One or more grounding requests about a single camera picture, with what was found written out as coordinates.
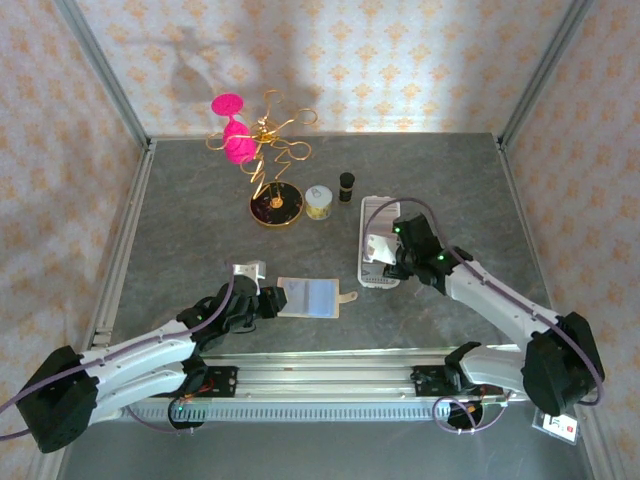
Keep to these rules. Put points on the white printed credit card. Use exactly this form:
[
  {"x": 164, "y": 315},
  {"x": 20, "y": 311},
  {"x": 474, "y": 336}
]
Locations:
[{"x": 295, "y": 295}]

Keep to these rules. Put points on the white slotted card tray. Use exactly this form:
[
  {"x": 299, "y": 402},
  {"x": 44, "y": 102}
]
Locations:
[{"x": 370, "y": 283}]

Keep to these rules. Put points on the beige card holder blue pages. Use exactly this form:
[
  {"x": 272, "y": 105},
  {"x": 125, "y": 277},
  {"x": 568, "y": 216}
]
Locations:
[{"x": 320, "y": 300}]

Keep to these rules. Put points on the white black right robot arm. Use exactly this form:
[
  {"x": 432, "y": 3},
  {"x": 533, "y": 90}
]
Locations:
[{"x": 490, "y": 300}]

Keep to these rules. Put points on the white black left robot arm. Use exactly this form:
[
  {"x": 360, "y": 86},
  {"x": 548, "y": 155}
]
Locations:
[{"x": 140, "y": 345}]

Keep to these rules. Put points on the stack of credit cards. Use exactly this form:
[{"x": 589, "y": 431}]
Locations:
[{"x": 382, "y": 225}]

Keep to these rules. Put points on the small black gold bottle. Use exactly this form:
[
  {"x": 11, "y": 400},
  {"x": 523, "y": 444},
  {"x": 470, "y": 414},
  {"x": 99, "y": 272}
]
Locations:
[{"x": 346, "y": 187}]

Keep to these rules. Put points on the white can yellow print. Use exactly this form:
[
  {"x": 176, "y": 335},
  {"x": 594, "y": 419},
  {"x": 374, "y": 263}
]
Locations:
[{"x": 318, "y": 202}]

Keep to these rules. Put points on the pink flocked wine glass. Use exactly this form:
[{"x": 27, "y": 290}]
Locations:
[{"x": 235, "y": 145}]

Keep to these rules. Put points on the white badge in clear sleeve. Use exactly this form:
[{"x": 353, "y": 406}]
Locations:
[{"x": 562, "y": 430}]

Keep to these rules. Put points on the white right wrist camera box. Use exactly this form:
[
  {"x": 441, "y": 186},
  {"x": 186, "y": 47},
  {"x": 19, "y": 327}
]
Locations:
[{"x": 380, "y": 250}]

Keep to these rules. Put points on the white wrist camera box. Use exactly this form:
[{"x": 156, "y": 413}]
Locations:
[
  {"x": 380, "y": 250},
  {"x": 247, "y": 270}
]

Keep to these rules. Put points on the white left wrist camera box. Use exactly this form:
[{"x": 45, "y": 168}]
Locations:
[{"x": 247, "y": 270}]

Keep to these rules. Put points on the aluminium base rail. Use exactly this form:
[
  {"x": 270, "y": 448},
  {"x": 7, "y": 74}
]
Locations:
[{"x": 325, "y": 375}]

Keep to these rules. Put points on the aluminium table side rail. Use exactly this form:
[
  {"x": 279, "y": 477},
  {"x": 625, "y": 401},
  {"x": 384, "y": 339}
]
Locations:
[
  {"x": 122, "y": 250},
  {"x": 522, "y": 212}
]

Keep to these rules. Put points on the aluminium frame corner post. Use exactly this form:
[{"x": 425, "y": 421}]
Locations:
[
  {"x": 545, "y": 70},
  {"x": 100, "y": 65}
]

